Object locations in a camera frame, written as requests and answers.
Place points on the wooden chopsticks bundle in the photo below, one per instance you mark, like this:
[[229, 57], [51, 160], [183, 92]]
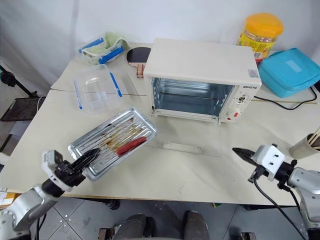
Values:
[[315, 140]]

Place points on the silver ribbed baking tray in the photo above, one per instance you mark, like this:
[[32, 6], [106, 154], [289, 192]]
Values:
[[105, 140]]

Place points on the black table tennis paddle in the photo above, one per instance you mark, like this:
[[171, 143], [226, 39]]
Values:
[[137, 56]]

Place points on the dark rounded shape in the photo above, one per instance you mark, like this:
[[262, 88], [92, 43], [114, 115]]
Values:
[[196, 225], [133, 226]]

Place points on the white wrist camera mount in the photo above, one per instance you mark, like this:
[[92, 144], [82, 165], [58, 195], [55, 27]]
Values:
[[271, 160], [51, 160]]

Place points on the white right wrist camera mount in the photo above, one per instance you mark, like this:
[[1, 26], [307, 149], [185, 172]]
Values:
[[271, 160]]

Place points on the white toaster oven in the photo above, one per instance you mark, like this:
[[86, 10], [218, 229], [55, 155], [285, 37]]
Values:
[[200, 60]]

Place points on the clear container with blue clips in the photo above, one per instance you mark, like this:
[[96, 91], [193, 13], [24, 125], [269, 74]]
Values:
[[100, 53]]

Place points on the green cloth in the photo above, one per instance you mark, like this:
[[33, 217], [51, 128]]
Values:
[[112, 40]]

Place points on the blue zippered bag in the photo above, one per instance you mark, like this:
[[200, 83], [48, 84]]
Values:
[[290, 72]]

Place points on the yellow lidded snack jar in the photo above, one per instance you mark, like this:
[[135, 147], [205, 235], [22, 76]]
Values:
[[261, 35]]

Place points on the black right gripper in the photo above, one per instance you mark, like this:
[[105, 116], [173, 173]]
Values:
[[257, 173]]

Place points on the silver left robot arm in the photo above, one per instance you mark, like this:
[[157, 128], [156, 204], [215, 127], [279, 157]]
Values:
[[25, 207]]

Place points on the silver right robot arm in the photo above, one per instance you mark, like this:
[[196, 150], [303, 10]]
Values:
[[305, 185]]

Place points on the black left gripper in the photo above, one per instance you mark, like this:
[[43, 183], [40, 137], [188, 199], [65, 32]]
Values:
[[68, 173]]

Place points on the empty clear plastic container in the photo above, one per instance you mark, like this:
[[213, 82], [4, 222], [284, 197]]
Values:
[[96, 92]]

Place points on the black tripod stand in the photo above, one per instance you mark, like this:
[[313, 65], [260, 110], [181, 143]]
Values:
[[15, 85]]

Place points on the glass oven door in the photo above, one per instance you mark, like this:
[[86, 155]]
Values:
[[190, 136]]

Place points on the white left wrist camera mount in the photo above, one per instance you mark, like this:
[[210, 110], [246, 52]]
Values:
[[51, 160]]

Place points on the beige cup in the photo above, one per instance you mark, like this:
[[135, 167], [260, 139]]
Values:
[[301, 148]]

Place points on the red sausage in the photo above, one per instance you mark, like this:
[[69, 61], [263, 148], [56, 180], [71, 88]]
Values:
[[131, 145]]

